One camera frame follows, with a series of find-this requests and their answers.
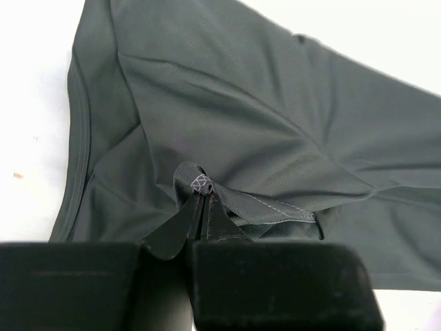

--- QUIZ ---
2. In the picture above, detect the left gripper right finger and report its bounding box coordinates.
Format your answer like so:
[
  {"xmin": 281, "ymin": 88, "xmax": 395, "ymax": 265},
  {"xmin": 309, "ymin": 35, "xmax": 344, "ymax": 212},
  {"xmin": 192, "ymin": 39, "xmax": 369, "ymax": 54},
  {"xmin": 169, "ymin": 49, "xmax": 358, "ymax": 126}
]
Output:
[{"xmin": 188, "ymin": 194, "xmax": 384, "ymax": 330}]

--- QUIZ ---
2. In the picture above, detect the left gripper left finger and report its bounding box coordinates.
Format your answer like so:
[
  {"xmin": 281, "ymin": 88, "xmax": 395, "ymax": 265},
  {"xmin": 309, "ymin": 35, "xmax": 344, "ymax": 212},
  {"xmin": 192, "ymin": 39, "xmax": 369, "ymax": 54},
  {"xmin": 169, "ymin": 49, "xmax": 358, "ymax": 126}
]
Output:
[{"xmin": 1, "ymin": 194, "xmax": 203, "ymax": 330}]

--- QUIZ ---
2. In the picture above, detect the dark grey t shirt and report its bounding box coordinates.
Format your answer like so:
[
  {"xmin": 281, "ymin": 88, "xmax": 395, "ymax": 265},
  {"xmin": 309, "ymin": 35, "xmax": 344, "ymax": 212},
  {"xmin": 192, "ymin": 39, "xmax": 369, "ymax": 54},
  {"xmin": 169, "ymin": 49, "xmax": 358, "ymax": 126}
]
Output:
[{"xmin": 50, "ymin": 1, "xmax": 440, "ymax": 291}]

